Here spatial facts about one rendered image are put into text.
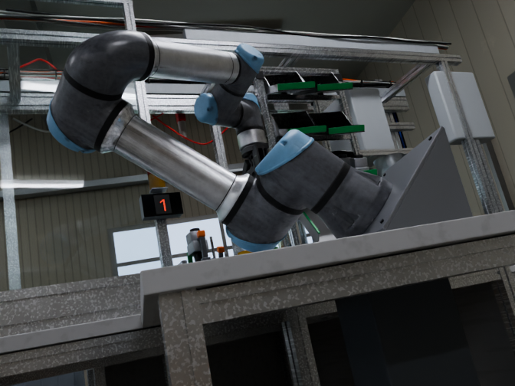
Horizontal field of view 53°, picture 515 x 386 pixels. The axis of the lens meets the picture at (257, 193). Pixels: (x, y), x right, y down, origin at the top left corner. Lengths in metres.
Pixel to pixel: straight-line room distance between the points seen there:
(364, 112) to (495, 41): 1.69
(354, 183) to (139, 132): 0.42
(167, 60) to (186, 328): 0.61
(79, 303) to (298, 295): 0.67
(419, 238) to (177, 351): 0.34
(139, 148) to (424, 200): 0.54
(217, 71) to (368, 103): 1.78
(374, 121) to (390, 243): 2.18
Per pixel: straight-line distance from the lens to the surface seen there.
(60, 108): 1.06
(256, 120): 1.38
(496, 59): 4.28
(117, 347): 1.16
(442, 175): 0.96
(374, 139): 2.80
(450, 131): 3.03
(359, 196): 0.97
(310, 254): 0.65
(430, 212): 0.92
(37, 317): 1.22
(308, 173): 0.96
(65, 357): 1.15
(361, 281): 0.69
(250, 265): 0.63
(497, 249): 0.81
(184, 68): 1.12
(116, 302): 1.24
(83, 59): 1.01
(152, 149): 1.03
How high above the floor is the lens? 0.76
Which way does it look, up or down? 16 degrees up
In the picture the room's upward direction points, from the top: 12 degrees counter-clockwise
